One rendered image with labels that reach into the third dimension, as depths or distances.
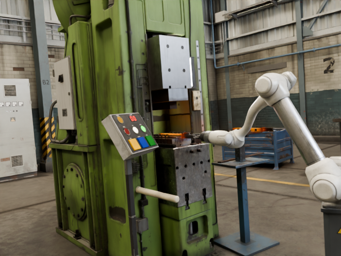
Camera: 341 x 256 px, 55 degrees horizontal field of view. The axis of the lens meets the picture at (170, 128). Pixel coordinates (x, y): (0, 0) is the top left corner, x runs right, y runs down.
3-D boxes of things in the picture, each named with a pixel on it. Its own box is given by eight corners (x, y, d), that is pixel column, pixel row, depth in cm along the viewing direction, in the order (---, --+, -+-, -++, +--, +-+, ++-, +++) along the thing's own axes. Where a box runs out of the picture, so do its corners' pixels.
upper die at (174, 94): (188, 100, 260) (187, 88, 260) (169, 101, 248) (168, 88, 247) (156, 103, 293) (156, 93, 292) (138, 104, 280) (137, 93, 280)
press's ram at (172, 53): (199, 88, 268) (196, 38, 266) (163, 88, 244) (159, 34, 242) (167, 92, 301) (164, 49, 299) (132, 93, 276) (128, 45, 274)
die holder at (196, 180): (212, 196, 269) (209, 142, 267) (178, 207, 245) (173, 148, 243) (169, 187, 312) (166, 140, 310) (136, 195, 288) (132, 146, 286)
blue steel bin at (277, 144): (294, 162, 644) (293, 126, 641) (277, 169, 586) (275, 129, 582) (241, 159, 725) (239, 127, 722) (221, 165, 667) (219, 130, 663)
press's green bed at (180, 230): (215, 251, 272) (212, 196, 269) (182, 267, 248) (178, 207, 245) (173, 235, 314) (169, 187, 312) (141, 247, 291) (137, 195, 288)
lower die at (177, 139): (191, 144, 262) (190, 133, 262) (172, 147, 249) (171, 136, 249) (159, 142, 295) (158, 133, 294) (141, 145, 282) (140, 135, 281)
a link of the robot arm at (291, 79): (268, 86, 208) (259, 86, 197) (291, 66, 197) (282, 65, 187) (280, 102, 203) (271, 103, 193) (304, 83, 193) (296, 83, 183)
